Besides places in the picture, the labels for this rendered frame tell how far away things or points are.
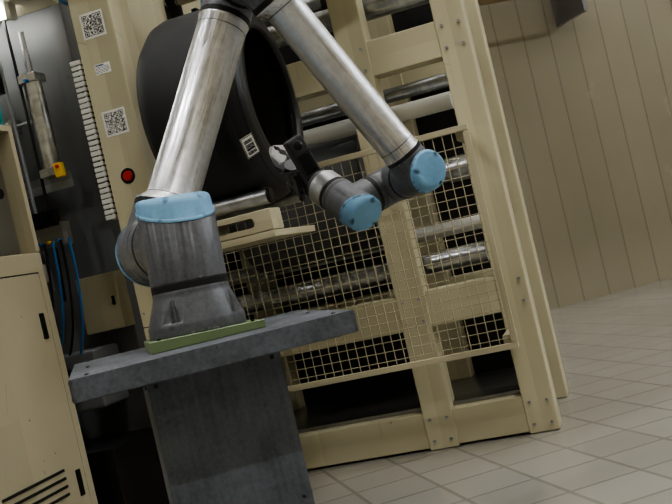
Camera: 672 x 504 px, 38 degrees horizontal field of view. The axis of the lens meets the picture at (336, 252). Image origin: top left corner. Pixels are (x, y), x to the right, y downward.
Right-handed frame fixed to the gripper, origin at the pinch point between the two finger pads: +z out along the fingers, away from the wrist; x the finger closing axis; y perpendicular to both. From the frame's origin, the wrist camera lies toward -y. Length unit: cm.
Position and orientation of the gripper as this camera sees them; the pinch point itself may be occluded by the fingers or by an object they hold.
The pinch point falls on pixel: (273, 147)
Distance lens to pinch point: 248.6
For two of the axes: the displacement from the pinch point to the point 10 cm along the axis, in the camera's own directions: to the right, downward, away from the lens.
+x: 7.7, -5.3, 3.6
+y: 1.8, 7.2, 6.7
